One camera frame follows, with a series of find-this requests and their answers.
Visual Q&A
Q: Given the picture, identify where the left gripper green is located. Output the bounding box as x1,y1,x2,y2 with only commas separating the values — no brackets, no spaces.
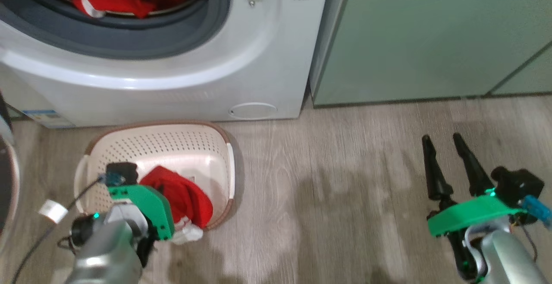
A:
107,184,175,268

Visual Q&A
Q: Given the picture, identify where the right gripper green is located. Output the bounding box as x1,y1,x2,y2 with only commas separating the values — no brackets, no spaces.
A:
422,133,529,278

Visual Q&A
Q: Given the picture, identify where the cream perforated basket brown rim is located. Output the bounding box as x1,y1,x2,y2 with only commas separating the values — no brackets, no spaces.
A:
73,121,237,232

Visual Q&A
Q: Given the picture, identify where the white front-load washing machine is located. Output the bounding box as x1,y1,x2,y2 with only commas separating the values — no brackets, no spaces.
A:
0,0,332,128

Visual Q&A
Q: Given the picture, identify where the pale green cabinet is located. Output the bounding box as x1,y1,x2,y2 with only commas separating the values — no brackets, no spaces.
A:
310,0,552,107
489,42,552,97

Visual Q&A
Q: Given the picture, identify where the round filter cover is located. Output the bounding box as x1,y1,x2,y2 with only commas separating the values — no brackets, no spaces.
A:
229,102,278,120

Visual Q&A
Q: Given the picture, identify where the blue energy label sticker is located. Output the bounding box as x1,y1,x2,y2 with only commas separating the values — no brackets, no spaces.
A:
22,110,61,126

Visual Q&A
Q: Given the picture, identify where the white tape tag on cable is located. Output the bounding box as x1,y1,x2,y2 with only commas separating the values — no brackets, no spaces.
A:
38,199,69,224

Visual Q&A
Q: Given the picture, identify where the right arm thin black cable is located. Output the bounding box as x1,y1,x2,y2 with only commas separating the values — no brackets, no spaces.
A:
511,223,539,264

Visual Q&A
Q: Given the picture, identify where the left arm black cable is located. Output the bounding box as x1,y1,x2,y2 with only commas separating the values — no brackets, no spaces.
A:
11,176,106,284

